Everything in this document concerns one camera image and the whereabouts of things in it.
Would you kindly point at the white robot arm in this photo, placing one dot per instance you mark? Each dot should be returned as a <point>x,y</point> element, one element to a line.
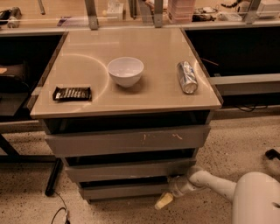
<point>255,197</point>

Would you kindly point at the pink plastic box stack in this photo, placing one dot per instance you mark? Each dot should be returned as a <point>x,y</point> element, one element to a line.
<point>180,11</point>

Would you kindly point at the black table leg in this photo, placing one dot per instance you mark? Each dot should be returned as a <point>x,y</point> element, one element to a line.
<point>49,191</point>

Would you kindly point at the grey drawer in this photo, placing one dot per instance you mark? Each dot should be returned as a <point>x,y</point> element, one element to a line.
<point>124,191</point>
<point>132,170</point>
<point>127,141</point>

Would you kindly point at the silver soda can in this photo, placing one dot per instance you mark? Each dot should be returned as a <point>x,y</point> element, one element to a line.
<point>186,77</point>

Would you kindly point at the white ceramic bowl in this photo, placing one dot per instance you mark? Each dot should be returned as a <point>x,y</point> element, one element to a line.
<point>125,71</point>

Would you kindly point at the grey metal rail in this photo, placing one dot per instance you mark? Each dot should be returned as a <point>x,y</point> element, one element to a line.
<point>252,84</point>

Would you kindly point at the grey middle drawer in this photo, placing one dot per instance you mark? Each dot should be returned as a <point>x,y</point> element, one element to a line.
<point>132,170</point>

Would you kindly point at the grey top drawer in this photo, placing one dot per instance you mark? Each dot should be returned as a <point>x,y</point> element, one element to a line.
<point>127,141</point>

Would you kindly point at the dark chocolate bar wrapper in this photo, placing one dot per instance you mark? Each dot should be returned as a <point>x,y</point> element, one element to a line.
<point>71,94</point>

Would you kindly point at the grey bottom drawer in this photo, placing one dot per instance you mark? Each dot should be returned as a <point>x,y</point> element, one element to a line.
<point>124,191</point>

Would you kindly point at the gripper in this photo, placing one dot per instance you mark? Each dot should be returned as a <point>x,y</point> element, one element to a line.
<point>177,187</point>

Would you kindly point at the grey drawer cabinet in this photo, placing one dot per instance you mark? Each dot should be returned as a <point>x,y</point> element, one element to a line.
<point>155,102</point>

